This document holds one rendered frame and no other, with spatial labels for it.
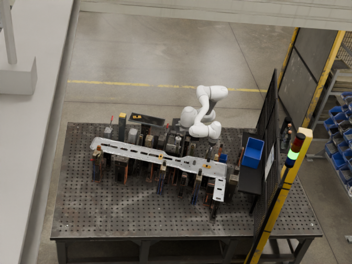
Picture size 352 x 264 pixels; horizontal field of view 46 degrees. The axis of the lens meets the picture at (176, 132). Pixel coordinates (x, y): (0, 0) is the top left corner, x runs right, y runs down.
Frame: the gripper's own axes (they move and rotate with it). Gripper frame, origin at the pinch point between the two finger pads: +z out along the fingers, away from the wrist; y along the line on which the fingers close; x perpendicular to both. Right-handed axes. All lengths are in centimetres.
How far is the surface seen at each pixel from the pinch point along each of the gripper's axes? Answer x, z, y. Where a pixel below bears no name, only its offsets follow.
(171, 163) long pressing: -34.5, 13.8, 5.6
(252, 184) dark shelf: 45.9, 11.1, 13.9
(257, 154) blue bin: 49, 11, -31
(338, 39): 127, -62, -188
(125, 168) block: -77, 20, 21
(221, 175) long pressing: 15.5, 14.0, 8.0
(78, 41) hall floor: -269, 112, -366
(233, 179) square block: 27.2, 8.2, 15.4
